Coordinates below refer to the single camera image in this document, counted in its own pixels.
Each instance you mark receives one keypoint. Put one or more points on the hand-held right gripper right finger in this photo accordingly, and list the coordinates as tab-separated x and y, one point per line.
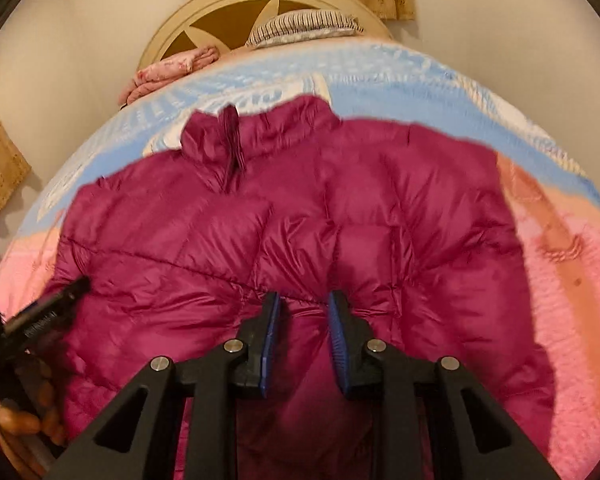
339	340

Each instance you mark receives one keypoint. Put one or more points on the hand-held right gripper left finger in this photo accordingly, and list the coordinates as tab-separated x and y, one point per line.
271	340

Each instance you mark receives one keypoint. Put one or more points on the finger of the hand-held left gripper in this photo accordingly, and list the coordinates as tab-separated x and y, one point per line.
72	292

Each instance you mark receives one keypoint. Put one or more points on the magenta puffer jacket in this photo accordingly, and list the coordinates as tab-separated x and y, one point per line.
360	220

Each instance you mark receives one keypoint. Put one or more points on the person's left hand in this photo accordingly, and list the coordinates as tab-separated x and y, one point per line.
25	417

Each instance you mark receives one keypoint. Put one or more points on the pink and blue printed blanket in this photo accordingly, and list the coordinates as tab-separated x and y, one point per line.
555	270

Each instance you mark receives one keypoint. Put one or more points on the pink folded quilt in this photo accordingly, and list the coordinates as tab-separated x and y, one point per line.
175	72

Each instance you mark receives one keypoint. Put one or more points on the cream round wooden headboard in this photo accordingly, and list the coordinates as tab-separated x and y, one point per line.
215	20

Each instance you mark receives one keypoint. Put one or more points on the striped pillow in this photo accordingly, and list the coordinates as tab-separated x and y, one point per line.
305	27

